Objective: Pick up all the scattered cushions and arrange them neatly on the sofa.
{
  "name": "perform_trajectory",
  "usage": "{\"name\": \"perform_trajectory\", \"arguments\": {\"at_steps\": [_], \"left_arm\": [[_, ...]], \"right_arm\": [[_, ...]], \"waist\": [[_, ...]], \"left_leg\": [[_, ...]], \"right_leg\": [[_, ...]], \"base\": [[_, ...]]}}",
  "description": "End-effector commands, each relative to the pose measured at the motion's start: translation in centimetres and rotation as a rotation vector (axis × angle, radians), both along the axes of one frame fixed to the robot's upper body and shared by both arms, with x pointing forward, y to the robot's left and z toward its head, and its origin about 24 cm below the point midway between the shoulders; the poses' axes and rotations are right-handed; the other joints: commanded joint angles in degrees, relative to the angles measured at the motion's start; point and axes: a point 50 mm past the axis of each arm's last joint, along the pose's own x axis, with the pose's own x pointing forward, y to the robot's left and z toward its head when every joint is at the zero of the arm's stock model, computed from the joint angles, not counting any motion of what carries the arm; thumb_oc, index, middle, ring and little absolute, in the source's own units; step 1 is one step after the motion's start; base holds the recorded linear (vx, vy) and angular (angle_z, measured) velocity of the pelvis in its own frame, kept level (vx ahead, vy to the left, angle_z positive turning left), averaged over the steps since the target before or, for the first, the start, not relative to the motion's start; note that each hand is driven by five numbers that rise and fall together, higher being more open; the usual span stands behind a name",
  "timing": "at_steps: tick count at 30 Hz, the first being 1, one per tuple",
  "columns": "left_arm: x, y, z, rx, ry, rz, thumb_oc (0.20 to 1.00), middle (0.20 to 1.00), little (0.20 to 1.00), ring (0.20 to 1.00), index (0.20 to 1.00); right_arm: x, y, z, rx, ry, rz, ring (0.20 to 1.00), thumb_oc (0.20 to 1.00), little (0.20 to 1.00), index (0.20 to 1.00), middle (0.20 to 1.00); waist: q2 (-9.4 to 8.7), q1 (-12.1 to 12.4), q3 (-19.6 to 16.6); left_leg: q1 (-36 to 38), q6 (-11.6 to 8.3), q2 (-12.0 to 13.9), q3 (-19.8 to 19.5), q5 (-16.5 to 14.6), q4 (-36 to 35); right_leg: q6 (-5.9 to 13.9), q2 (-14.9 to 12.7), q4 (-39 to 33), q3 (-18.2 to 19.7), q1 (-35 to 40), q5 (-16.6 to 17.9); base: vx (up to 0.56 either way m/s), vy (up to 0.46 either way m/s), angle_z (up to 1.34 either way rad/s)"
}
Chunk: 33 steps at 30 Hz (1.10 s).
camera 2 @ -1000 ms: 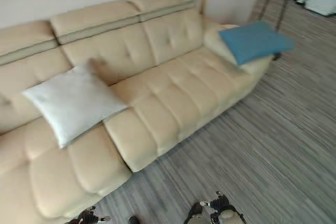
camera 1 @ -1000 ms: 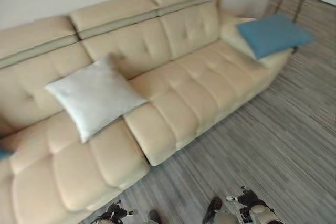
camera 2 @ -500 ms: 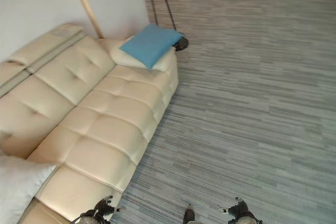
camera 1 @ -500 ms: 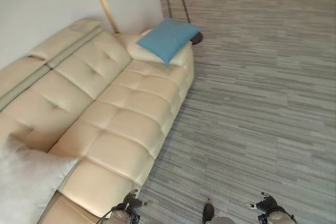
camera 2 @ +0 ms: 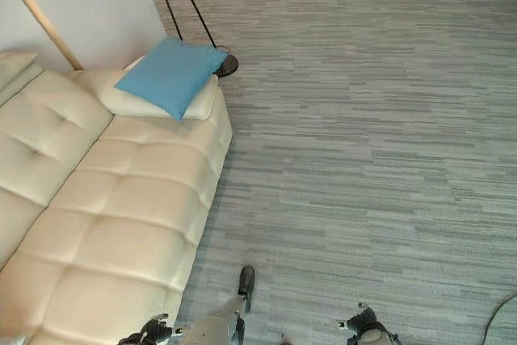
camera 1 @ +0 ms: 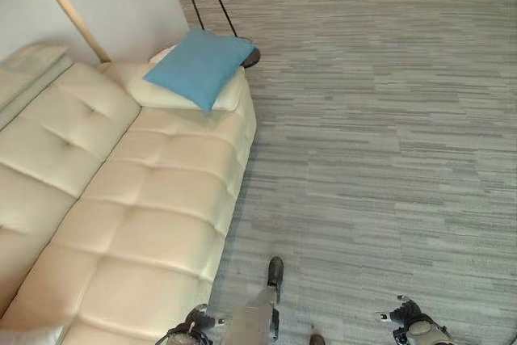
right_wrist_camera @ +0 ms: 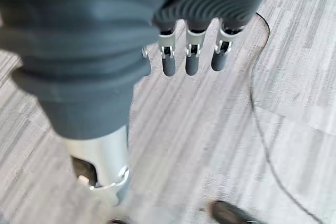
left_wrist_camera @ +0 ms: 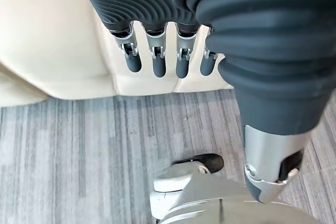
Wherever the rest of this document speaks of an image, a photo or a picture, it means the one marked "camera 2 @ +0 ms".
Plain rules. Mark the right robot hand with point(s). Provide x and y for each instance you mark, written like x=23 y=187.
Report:
x=361 y=322

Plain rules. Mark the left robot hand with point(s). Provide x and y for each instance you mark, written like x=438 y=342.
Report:
x=151 y=331

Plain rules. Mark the cream tufted leather sofa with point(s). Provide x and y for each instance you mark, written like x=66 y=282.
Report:
x=121 y=207

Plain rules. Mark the cream sofa pillow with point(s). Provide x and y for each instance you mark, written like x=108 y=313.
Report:
x=133 y=102

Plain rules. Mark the blue square cushion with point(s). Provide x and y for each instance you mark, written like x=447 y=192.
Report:
x=169 y=76

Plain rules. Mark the black floor lamp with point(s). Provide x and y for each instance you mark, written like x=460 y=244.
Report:
x=190 y=9

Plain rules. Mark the curved light wooden pole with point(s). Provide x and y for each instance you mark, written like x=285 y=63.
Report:
x=44 y=22

